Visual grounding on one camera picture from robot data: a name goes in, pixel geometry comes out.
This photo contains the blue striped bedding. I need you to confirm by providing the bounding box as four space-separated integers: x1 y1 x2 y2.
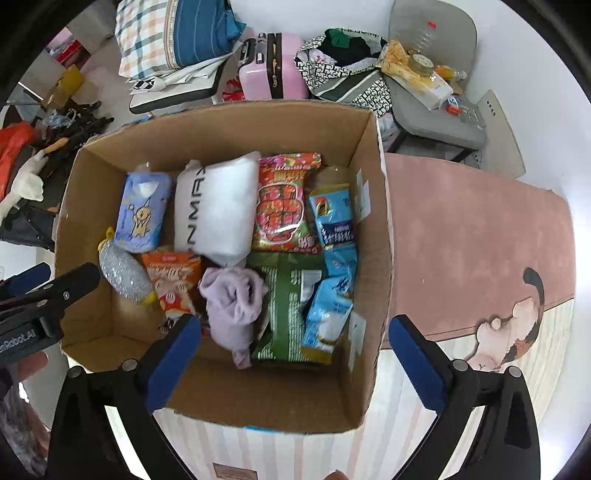
173 0 247 70

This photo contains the green snack packet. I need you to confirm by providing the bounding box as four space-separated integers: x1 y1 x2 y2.
247 251 326 365

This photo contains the yellow plastic bag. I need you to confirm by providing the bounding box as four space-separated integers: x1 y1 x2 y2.
379 39 416 80

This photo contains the purple cloth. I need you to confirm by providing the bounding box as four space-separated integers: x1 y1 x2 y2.
198 266 269 370

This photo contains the black folded stroller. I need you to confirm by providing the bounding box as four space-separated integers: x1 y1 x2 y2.
0 99 115 252

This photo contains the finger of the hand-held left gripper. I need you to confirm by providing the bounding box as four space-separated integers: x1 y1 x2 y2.
0 262 101 320
0 262 51 298

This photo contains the white tissue pack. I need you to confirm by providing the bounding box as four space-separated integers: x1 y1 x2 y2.
406 69 453 110

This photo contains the person's left hand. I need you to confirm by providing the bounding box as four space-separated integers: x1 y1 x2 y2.
17 352 50 385

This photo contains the clear yellow snack packet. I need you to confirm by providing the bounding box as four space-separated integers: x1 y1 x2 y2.
97 227 155 306

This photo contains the red snack packet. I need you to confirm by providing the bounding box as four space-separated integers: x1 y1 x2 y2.
250 152 323 254

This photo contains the person's left forearm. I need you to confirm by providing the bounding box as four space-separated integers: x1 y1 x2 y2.
0 369 49 476

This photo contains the clear plastic bottle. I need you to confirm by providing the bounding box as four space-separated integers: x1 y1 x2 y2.
406 21 439 58

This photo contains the black white patterned bag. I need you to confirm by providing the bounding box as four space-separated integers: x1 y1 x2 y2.
295 28 393 118

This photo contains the blue tissue pack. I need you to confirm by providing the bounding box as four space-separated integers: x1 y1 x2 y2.
114 162 175 254

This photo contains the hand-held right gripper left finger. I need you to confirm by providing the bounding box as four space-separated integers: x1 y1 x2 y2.
46 314 202 480

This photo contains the pink suitcase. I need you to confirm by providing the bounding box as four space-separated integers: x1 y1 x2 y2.
238 31 309 101

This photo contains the orange plastic bag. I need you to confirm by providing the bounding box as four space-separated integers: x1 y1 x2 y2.
0 124 38 199

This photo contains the white goose plush toy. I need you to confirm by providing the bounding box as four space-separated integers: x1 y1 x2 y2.
0 138 63 217

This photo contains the striped cat print table mat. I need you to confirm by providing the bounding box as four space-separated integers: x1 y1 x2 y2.
152 152 575 480

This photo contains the orange panda snack packet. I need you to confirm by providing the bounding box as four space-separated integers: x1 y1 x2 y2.
141 249 204 330

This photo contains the blue sachet strip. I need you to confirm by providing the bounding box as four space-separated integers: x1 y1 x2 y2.
300 184 360 365

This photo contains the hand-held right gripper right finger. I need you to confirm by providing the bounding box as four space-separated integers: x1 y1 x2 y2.
388 315 541 480

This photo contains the grey chair with clutter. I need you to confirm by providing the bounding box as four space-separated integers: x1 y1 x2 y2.
381 0 488 162

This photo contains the white soft packet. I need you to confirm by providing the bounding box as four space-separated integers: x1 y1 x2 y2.
173 151 262 267

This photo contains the plaid folded blanket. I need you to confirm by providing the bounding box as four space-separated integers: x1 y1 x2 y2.
115 0 178 79

